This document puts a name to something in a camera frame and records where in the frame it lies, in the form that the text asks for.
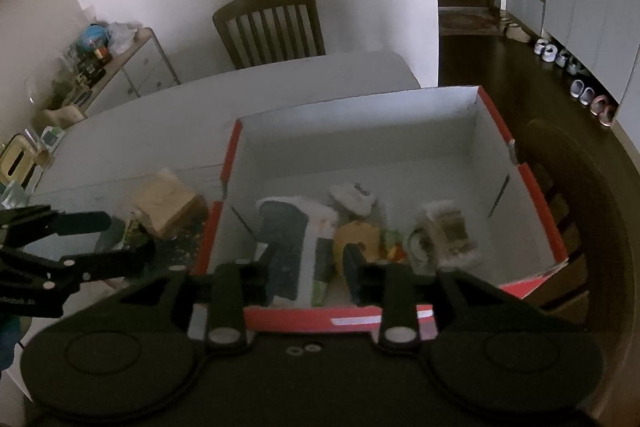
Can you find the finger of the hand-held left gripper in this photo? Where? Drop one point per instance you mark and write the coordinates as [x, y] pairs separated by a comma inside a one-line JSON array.
[[82, 222], [115, 264]]

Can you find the pair of beige slippers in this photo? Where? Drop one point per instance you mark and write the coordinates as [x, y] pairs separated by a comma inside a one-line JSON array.
[[517, 32]]

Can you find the red cardboard box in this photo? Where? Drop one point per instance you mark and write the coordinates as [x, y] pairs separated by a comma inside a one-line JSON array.
[[350, 147]]

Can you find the white pouch dark print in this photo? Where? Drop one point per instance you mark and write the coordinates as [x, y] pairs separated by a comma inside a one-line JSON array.
[[350, 197]]

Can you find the beige tissue box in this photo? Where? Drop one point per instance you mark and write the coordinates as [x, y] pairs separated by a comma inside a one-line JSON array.
[[17, 159]]

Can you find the cotton swab pack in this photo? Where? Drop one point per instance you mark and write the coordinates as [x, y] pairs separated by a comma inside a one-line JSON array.
[[450, 232]]

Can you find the green yellow packet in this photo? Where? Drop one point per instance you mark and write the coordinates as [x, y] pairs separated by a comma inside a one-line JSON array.
[[136, 232]]

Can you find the dark teal pouch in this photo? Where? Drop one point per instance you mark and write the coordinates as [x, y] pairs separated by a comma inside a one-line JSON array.
[[285, 247]]

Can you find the patterned doormat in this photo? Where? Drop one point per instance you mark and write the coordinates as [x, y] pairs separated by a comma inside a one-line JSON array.
[[467, 23]]

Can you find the blue cloth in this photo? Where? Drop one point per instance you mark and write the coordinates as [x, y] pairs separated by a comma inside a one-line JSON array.
[[10, 342]]

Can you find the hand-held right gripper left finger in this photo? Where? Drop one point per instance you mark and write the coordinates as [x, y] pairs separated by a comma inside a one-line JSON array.
[[257, 282]]

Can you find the light wooden sideboard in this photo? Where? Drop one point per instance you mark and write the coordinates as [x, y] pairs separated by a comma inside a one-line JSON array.
[[145, 67]]

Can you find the pile of small toys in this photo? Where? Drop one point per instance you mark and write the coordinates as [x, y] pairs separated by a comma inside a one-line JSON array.
[[80, 74]]

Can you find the grey cabinet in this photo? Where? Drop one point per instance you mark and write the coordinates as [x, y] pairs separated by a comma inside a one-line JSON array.
[[575, 7]]

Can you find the dark wooden chair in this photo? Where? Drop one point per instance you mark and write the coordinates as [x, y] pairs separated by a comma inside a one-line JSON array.
[[225, 22], [590, 207]]

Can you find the beige rounded object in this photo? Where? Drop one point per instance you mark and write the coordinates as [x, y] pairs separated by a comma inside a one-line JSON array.
[[62, 113]]

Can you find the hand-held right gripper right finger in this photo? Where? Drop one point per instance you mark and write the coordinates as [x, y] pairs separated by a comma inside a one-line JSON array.
[[352, 272]]

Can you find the clear plastic bag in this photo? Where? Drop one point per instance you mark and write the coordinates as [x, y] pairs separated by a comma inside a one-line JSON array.
[[120, 37]]

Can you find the yellow plush toy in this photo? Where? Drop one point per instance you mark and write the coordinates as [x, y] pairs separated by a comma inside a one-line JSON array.
[[357, 239]]

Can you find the row of shoes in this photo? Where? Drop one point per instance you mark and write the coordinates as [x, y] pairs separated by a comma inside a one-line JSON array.
[[580, 89]]

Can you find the green white tape roll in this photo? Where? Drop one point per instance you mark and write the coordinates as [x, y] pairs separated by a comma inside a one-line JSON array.
[[411, 241]]

